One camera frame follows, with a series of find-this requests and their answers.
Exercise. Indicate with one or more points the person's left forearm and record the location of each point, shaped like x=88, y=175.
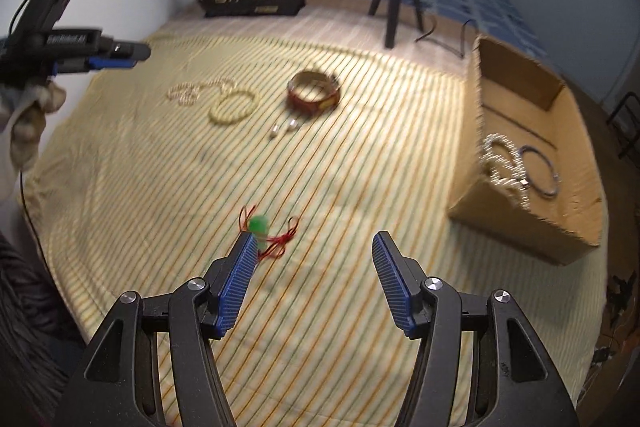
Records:
x=7, y=177

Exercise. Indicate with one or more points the cardboard box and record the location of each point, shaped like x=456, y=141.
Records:
x=500, y=212

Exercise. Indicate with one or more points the pearl earring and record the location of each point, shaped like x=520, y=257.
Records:
x=274, y=133

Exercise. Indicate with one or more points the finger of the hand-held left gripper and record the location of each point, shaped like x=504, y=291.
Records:
x=125, y=50

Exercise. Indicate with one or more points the person's left hand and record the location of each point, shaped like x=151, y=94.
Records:
x=32, y=112

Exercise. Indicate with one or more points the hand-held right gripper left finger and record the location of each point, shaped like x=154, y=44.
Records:
x=237, y=287

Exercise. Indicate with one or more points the black metal shoe rack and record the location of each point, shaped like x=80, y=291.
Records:
x=625, y=117

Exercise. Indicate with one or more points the blue bangle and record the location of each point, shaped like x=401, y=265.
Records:
x=547, y=192

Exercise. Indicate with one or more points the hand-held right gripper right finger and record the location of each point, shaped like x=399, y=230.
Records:
x=395, y=287

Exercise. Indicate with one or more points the yellow striped sheet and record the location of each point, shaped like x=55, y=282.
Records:
x=350, y=167

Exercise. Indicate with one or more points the tan checked bedsheet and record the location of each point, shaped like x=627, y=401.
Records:
x=340, y=19

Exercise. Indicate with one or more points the dark cloth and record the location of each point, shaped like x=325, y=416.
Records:
x=30, y=337

